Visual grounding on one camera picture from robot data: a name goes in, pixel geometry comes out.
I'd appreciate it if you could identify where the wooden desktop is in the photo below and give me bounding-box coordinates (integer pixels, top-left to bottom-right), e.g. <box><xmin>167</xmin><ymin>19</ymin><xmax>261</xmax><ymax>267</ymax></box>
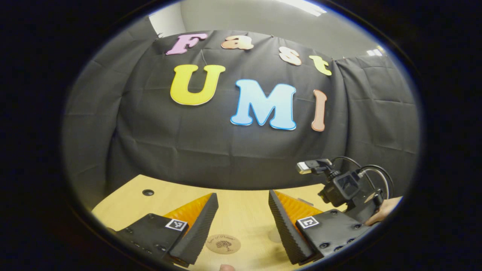
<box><xmin>92</xmin><ymin>174</ymin><xmax>349</xmax><ymax>271</ymax></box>

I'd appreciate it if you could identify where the round cork coaster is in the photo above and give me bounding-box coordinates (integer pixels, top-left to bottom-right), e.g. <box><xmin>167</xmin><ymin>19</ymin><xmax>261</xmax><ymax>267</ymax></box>
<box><xmin>206</xmin><ymin>234</ymin><xmax>241</xmax><ymax>255</ymax></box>

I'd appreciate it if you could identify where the black backdrop cloth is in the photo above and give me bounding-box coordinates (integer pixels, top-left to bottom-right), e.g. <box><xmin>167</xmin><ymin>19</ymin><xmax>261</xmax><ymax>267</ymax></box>
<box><xmin>62</xmin><ymin>17</ymin><xmax>420</xmax><ymax>211</ymax></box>

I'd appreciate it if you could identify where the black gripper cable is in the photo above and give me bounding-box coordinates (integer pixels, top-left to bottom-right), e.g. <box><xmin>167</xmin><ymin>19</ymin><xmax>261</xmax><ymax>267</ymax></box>
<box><xmin>331</xmin><ymin>156</ymin><xmax>395</xmax><ymax>200</ymax></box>

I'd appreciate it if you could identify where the large ceiling light panel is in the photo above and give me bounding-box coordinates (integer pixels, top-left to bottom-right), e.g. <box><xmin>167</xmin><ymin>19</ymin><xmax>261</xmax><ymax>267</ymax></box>
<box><xmin>277</xmin><ymin>0</ymin><xmax>327</xmax><ymax>16</ymax></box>

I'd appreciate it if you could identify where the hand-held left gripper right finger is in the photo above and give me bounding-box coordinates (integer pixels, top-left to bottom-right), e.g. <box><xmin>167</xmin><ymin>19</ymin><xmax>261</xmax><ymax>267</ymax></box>
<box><xmin>268</xmin><ymin>190</ymin><xmax>371</xmax><ymax>265</ymax></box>

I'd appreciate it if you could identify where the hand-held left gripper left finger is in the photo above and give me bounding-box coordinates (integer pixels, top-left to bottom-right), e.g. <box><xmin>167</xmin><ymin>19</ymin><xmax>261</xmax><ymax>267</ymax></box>
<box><xmin>113</xmin><ymin>193</ymin><xmax>219</xmax><ymax>266</ymax></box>

